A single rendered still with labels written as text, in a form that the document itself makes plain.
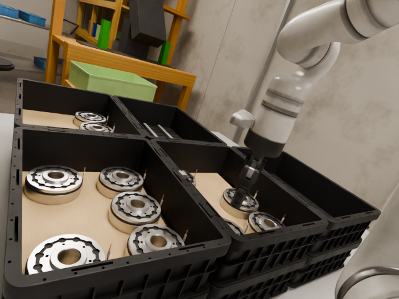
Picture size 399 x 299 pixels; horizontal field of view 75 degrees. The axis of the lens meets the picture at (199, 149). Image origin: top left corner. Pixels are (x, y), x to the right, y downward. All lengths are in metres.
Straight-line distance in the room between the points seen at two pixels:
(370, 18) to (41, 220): 0.59
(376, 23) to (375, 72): 1.95
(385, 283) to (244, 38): 2.95
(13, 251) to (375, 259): 0.39
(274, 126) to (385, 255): 0.25
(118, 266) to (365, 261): 0.28
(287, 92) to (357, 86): 1.93
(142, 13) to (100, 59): 0.70
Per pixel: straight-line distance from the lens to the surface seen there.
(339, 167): 2.38
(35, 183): 0.59
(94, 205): 0.60
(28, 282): 0.33
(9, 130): 1.20
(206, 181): 0.82
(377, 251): 0.35
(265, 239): 0.50
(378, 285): 0.34
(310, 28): 0.46
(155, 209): 0.57
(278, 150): 0.50
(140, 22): 3.02
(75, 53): 2.65
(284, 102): 0.48
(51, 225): 0.54
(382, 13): 0.42
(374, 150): 2.30
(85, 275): 0.34
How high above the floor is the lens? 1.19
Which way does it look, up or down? 20 degrees down
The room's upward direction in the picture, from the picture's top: 19 degrees clockwise
